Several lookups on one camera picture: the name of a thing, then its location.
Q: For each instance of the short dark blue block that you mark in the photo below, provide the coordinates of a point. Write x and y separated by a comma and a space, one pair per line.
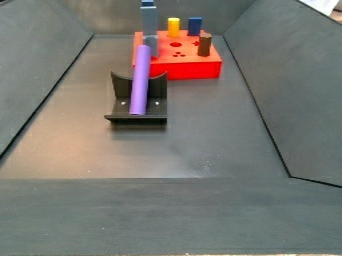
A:
194, 26

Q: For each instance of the purple cylinder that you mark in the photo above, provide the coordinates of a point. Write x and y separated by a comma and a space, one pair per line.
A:
141, 81

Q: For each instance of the light blue arch block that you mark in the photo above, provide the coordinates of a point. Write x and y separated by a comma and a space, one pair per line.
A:
153, 43

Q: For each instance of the black curved cradle stand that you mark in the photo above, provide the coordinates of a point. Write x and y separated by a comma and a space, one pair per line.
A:
157, 101

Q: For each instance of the yellow cylinder peg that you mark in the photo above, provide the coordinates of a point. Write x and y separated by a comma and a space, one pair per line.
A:
174, 25

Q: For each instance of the tall light blue block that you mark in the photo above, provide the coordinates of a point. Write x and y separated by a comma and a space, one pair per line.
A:
150, 20

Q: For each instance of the brown hexagonal peg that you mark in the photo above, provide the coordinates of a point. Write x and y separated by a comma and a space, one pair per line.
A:
205, 44

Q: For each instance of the tall dark blue block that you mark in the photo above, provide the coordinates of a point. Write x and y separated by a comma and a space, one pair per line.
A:
147, 3

